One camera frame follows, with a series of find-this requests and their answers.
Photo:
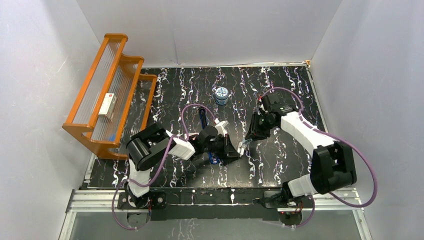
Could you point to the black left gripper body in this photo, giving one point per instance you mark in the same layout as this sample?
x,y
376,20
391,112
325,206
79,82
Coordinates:
x,y
228,145

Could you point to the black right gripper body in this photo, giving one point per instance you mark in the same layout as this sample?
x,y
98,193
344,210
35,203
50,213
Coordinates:
x,y
261,125

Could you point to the blue black stapler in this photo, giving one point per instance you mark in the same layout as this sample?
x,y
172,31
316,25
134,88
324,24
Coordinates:
x,y
203,121

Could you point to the white light-blue staple remover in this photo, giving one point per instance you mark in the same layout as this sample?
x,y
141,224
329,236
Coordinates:
x,y
242,145

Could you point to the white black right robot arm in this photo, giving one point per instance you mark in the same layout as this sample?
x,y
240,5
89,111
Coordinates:
x,y
332,163

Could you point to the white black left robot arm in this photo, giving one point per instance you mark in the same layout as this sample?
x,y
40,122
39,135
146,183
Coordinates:
x,y
148,150

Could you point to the blue white round tin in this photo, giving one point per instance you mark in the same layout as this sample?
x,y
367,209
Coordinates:
x,y
221,96

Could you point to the orange wooden tiered shelf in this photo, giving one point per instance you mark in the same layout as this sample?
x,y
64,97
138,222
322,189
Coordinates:
x,y
112,71

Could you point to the white red box on shelf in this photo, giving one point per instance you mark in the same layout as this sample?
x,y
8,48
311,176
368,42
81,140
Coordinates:
x,y
108,104

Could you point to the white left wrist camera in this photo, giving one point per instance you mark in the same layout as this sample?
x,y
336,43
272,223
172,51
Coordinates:
x,y
221,126

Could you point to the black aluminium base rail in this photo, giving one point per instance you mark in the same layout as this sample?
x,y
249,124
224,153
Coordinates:
x,y
162,204

